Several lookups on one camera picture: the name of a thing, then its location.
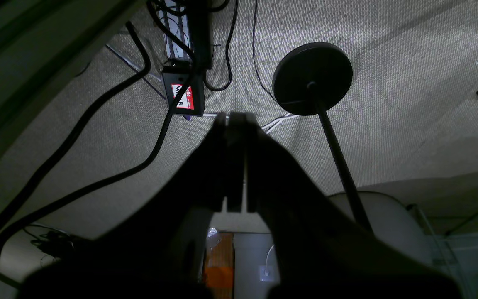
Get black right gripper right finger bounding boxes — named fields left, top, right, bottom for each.
left=246, top=114, right=462, bottom=299

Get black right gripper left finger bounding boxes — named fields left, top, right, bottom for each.
left=19, top=113, right=246, bottom=299

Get black stand pole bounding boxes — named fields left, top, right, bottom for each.
left=307, top=82, right=373, bottom=233

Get orange box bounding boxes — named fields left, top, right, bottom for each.
left=203, top=232, right=234, bottom=299

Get black box with red label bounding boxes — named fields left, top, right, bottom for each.
left=161, top=66, right=205, bottom=117

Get black round stand base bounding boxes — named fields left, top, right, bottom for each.
left=272, top=42, right=354, bottom=116

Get grey power strip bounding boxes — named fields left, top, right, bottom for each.
left=158, top=0, right=215, bottom=69

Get thick black cable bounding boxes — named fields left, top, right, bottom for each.
left=0, top=71, right=196, bottom=299
left=0, top=22, right=151, bottom=258

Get white cable on floor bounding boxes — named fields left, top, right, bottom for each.
left=264, top=113, right=300, bottom=132

